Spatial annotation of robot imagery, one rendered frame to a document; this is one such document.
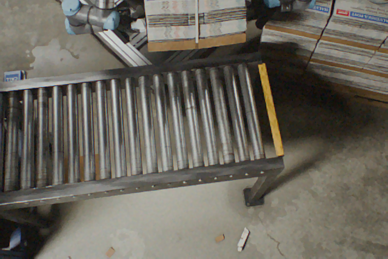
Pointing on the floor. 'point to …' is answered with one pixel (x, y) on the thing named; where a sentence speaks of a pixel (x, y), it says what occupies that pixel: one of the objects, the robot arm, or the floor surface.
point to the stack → (288, 40)
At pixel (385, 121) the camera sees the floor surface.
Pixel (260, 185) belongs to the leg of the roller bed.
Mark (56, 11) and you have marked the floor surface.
